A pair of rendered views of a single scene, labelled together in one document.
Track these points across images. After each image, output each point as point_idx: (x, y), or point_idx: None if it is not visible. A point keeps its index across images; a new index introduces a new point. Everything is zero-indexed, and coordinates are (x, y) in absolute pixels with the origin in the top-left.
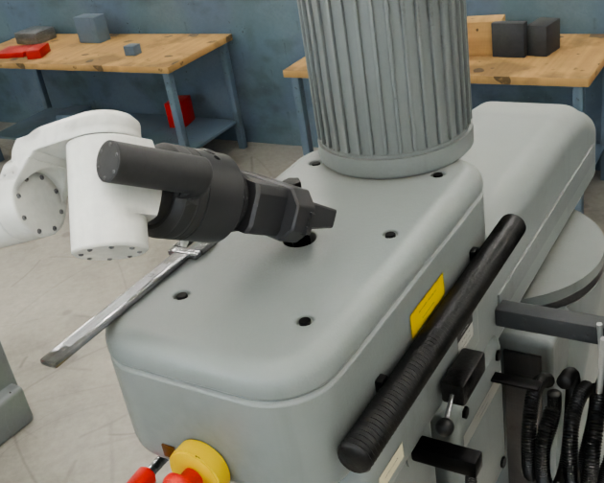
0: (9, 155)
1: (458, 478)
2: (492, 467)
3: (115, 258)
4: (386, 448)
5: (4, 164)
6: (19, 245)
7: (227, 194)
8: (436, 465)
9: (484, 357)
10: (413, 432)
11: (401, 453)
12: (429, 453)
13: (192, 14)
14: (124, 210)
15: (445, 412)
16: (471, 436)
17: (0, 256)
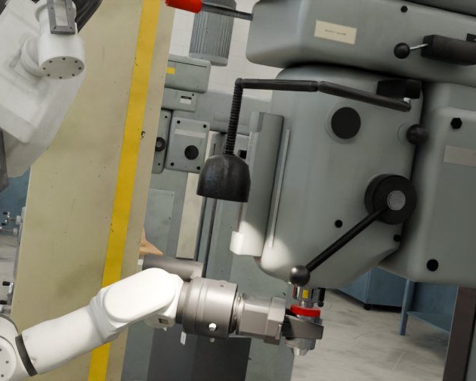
0: (410, 335)
1: (428, 189)
2: None
3: None
4: (336, 8)
5: (402, 337)
6: (367, 378)
7: None
8: (386, 93)
9: None
10: (375, 41)
11: (351, 37)
12: (385, 82)
13: None
14: None
15: (436, 109)
16: (459, 162)
17: (347, 376)
